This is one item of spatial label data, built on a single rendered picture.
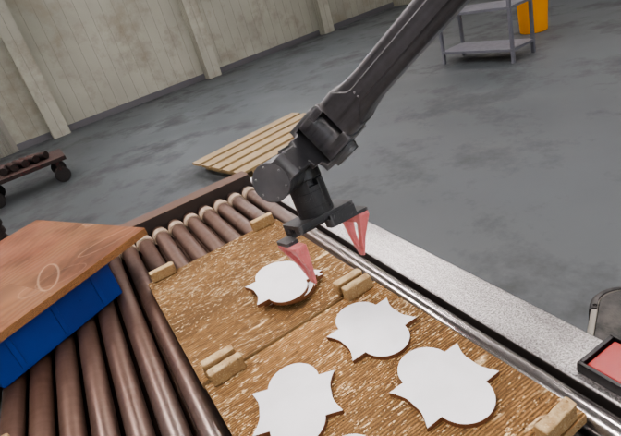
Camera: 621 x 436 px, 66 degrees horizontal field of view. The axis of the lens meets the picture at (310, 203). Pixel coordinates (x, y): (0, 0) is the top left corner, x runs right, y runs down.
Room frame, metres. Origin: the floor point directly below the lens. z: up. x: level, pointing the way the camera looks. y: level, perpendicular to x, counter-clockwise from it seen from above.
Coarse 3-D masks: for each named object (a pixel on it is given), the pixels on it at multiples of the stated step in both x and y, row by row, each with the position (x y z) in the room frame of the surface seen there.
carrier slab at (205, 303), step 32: (224, 256) 1.01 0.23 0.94; (256, 256) 0.96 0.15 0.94; (320, 256) 0.88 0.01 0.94; (160, 288) 0.94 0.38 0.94; (192, 288) 0.90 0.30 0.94; (224, 288) 0.87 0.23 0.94; (320, 288) 0.77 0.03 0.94; (192, 320) 0.79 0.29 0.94; (224, 320) 0.76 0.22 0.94; (256, 320) 0.73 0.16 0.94; (288, 320) 0.70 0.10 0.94; (192, 352) 0.69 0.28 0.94; (256, 352) 0.65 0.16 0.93
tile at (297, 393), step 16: (288, 368) 0.58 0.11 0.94; (304, 368) 0.57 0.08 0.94; (272, 384) 0.55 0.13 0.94; (288, 384) 0.54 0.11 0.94; (304, 384) 0.53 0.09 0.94; (320, 384) 0.52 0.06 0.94; (256, 400) 0.54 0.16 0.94; (272, 400) 0.52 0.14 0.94; (288, 400) 0.51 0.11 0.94; (304, 400) 0.50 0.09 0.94; (320, 400) 0.50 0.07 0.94; (272, 416) 0.49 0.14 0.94; (288, 416) 0.49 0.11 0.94; (304, 416) 0.48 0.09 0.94; (320, 416) 0.47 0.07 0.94; (256, 432) 0.47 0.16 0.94; (272, 432) 0.47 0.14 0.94; (288, 432) 0.46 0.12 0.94; (304, 432) 0.45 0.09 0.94; (320, 432) 0.45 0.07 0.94
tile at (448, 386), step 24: (408, 360) 0.52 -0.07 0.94; (432, 360) 0.51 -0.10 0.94; (456, 360) 0.49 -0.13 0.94; (408, 384) 0.48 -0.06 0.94; (432, 384) 0.47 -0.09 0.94; (456, 384) 0.46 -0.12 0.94; (480, 384) 0.45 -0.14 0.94; (432, 408) 0.43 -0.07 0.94; (456, 408) 0.42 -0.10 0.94; (480, 408) 0.41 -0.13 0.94
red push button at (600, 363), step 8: (616, 344) 0.46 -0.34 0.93; (608, 352) 0.45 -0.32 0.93; (616, 352) 0.45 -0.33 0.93; (592, 360) 0.44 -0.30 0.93; (600, 360) 0.44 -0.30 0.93; (608, 360) 0.44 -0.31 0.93; (616, 360) 0.43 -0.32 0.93; (600, 368) 0.43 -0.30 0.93; (608, 368) 0.43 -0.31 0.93; (616, 368) 0.42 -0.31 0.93; (608, 376) 0.42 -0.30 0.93; (616, 376) 0.41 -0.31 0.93
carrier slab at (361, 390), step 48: (384, 288) 0.71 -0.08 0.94; (288, 336) 0.66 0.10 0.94; (432, 336) 0.56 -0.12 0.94; (240, 384) 0.58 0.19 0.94; (336, 384) 0.52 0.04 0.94; (384, 384) 0.50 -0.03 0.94; (528, 384) 0.43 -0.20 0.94; (240, 432) 0.49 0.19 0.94; (336, 432) 0.44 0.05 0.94; (384, 432) 0.42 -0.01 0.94; (432, 432) 0.40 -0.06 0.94; (480, 432) 0.39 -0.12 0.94; (528, 432) 0.37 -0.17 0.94
